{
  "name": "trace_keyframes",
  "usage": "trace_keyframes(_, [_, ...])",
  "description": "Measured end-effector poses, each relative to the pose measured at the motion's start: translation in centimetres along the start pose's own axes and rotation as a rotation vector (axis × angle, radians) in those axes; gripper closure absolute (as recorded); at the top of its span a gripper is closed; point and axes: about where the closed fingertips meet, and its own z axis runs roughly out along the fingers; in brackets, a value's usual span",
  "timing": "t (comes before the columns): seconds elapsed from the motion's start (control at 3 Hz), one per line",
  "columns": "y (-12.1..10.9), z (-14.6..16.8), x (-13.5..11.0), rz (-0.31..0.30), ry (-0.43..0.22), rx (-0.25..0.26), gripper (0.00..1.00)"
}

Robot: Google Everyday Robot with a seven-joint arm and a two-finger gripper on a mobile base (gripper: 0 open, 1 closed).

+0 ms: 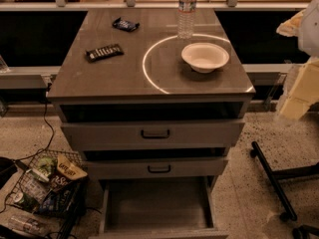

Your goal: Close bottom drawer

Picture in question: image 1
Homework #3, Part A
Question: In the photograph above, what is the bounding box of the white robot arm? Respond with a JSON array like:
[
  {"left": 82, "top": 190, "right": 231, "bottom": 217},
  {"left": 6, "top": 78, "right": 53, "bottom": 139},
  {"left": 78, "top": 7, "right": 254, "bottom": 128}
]
[{"left": 276, "top": 0, "right": 319, "bottom": 120}]

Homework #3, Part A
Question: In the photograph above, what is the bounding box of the grey drawer cabinet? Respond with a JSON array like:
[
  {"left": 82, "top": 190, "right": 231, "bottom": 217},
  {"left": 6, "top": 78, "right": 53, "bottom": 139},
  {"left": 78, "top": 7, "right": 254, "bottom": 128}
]
[{"left": 46, "top": 7, "right": 257, "bottom": 191}]

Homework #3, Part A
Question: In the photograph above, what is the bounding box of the white paper bowl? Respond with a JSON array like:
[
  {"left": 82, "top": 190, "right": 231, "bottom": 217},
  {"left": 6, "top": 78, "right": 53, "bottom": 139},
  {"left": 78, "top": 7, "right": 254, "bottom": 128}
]
[{"left": 181, "top": 43, "right": 229, "bottom": 74}]

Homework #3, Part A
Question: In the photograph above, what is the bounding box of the dark chocolate bar wrapper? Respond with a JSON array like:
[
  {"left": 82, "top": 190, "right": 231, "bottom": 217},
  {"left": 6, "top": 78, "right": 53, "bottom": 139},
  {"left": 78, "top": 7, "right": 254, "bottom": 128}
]
[{"left": 86, "top": 44, "right": 124, "bottom": 63}]

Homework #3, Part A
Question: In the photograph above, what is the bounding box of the blue snack bar wrapper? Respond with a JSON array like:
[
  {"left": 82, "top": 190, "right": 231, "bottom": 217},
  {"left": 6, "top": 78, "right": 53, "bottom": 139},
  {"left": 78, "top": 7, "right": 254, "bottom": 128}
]
[{"left": 112, "top": 18, "right": 140, "bottom": 32}]

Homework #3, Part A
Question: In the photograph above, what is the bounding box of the yellow chip bag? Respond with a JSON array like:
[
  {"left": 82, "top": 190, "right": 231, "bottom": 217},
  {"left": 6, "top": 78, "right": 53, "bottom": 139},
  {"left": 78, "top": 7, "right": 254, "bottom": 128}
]
[{"left": 57, "top": 154, "right": 87, "bottom": 180}]

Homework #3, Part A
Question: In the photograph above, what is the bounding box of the clear plastic water bottle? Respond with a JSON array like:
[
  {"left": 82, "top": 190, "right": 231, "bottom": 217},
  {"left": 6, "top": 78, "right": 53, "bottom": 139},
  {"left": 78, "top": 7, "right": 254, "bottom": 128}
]
[{"left": 177, "top": 0, "right": 197, "bottom": 39}]

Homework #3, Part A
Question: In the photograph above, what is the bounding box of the dark red snack bag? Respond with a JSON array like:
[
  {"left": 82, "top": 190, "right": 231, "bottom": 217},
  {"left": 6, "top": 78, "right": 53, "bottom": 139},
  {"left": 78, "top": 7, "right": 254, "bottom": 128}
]
[{"left": 50, "top": 174, "right": 70, "bottom": 192}]

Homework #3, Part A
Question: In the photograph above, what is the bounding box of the green snack bag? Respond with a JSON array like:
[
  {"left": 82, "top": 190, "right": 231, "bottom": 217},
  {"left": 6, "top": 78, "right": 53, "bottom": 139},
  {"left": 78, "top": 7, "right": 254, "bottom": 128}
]
[{"left": 36, "top": 156, "right": 57, "bottom": 177}]

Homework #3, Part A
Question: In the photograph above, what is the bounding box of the green can in basket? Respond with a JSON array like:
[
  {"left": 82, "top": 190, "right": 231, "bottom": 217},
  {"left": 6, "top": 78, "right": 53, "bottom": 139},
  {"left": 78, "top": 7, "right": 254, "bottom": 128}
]
[{"left": 13, "top": 192, "right": 37, "bottom": 212}]

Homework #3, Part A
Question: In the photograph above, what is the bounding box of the black chair base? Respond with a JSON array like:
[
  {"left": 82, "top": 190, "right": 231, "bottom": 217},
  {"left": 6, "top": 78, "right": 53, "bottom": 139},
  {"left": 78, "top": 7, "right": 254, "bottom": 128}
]
[{"left": 250, "top": 141, "right": 319, "bottom": 239}]

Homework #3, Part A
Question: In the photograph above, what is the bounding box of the plastic bottle on floor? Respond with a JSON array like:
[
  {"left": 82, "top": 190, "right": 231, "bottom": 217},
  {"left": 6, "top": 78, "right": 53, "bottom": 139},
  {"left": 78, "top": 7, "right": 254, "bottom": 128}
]
[{"left": 8, "top": 215, "right": 50, "bottom": 237}]

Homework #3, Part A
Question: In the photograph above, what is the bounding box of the black cable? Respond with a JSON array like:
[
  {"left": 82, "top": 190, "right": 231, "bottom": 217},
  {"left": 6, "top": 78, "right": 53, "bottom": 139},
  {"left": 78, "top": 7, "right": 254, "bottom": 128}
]
[{"left": 0, "top": 83, "right": 56, "bottom": 214}]

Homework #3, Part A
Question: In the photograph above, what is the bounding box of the black wire basket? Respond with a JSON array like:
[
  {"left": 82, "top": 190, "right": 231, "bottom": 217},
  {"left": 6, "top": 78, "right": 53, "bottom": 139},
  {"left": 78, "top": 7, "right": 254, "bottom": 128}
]
[{"left": 7, "top": 148, "right": 88, "bottom": 239}]

